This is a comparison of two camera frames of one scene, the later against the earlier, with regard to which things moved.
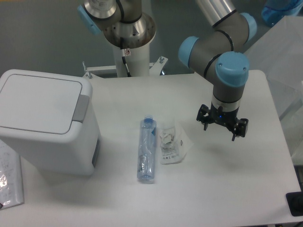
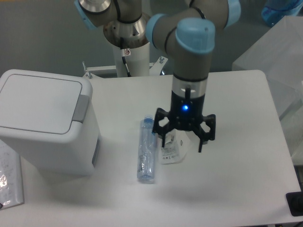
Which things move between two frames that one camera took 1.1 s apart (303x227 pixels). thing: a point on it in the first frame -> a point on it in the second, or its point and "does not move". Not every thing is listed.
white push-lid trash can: (47, 118) does not move
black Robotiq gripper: (207, 116) -> (185, 113)
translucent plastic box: (279, 55) does not move
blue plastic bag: (272, 11) does not move
